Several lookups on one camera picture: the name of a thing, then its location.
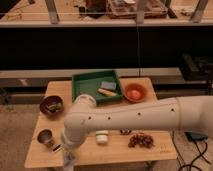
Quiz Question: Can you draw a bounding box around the grey towel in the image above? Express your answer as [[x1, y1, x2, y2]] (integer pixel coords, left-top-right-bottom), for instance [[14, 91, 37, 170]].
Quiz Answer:
[[64, 153, 75, 171]]

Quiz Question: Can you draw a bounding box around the white bottle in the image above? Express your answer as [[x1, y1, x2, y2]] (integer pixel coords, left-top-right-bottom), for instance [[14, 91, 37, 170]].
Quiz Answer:
[[96, 130, 109, 144]]

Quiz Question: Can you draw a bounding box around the black floor cable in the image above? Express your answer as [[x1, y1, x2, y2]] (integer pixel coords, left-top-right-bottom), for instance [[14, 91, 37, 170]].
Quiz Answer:
[[169, 130, 213, 171]]

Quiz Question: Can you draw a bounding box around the striped black white block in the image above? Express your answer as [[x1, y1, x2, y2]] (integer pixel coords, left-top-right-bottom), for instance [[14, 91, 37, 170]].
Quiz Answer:
[[120, 130, 132, 135]]

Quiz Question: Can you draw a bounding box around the orange bowl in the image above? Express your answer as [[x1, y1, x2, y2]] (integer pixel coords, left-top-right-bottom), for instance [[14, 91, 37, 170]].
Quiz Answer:
[[124, 83, 147, 103]]

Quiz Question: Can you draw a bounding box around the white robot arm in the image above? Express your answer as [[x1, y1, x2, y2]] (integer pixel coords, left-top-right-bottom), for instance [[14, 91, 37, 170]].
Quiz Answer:
[[61, 94, 213, 150]]

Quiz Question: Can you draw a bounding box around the dish brush with handle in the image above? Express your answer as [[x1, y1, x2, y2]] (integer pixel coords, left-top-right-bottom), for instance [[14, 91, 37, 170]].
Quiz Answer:
[[52, 144, 62, 152]]

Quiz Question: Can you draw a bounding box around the green plastic tray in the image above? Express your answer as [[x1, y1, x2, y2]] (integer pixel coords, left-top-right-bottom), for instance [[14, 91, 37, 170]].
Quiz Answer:
[[72, 70, 123, 104]]

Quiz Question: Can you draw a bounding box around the blue foot pedal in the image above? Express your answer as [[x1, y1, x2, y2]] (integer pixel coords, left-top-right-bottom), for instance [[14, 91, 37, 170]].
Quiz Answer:
[[185, 132, 207, 141]]

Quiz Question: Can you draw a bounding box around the small metal cup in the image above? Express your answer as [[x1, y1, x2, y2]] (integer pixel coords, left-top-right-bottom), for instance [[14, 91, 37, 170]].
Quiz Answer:
[[37, 129, 54, 148]]

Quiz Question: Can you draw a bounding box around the blue sponge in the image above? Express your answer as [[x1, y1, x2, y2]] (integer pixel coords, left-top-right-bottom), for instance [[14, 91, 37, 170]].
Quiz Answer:
[[101, 81, 116, 91]]

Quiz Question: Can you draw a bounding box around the bunch of brown grapes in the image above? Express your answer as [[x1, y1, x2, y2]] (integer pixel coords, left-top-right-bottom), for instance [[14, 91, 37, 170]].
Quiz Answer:
[[128, 133, 154, 148]]

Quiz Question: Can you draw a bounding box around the dark maroon bowl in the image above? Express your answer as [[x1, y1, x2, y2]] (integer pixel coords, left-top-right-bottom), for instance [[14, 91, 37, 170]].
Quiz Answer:
[[39, 95, 63, 117]]

